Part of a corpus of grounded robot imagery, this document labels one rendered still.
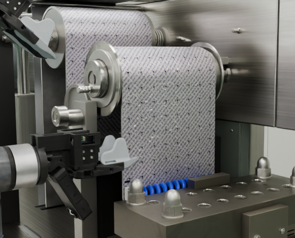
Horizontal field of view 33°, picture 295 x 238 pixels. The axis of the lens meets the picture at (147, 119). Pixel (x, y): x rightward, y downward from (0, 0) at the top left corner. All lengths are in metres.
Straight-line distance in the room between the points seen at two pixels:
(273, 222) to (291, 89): 0.28
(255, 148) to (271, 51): 0.38
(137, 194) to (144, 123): 0.16
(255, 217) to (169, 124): 0.26
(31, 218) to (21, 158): 0.46
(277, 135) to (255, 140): 2.83
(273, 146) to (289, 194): 3.27
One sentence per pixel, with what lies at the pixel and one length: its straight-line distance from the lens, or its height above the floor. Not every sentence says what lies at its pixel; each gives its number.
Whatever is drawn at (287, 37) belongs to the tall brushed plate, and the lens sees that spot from 1.07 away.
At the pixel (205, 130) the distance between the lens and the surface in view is 1.08.
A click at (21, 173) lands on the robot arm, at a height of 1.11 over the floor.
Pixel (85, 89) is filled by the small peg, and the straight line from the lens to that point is 0.98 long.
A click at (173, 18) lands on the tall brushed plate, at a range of 1.35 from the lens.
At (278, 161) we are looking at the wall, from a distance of 4.24.
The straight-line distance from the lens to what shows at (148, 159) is 1.00.
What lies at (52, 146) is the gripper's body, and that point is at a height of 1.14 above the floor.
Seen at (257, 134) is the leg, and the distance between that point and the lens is 1.39.
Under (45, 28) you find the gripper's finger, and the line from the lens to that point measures 0.92.
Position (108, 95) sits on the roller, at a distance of 0.96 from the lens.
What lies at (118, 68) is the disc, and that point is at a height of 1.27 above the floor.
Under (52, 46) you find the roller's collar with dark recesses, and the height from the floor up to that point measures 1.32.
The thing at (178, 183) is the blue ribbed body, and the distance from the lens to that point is 1.02.
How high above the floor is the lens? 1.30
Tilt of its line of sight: 7 degrees down
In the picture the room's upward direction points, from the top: straight up
